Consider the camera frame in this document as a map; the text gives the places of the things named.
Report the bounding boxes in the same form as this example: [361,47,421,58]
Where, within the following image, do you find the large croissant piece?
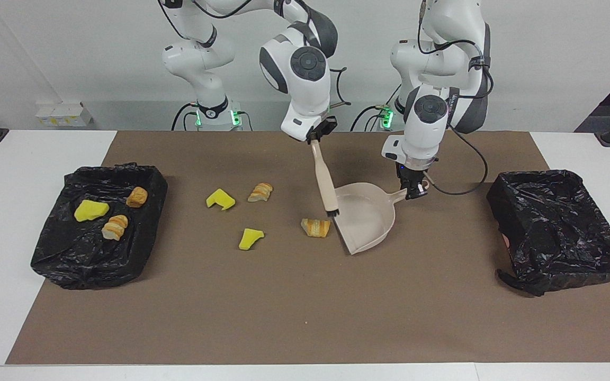
[301,217,331,239]

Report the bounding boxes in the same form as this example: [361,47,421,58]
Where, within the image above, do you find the black bag-lined bin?
[487,169,610,297]
[31,163,168,290]

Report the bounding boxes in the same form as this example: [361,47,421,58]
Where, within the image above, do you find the black left base cable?
[350,82,403,132]

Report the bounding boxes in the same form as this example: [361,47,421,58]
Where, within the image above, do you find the notched yellow sponge piece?
[206,188,236,211]

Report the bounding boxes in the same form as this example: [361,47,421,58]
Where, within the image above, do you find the beige hand brush black bristles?
[311,141,340,216]

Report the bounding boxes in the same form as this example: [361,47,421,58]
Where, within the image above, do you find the white wall socket box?
[36,102,94,126]

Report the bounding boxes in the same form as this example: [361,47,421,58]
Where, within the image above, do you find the brown paper table mat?
[6,131,610,365]

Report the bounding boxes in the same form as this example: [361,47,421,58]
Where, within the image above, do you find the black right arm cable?
[157,0,351,109]

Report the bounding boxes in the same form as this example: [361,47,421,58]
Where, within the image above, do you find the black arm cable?
[416,0,495,196]
[157,0,351,109]

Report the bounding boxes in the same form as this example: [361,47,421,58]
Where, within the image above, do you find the black right base cable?
[172,103,253,131]

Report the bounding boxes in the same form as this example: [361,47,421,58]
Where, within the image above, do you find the black base cable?
[350,82,403,132]
[172,103,253,131]

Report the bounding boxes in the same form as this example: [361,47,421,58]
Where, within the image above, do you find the beige plastic dustpan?
[334,180,430,256]

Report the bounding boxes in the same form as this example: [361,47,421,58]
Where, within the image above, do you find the small croissant piece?
[101,214,129,241]
[247,183,274,203]

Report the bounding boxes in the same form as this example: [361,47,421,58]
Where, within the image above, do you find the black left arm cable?
[416,0,495,196]

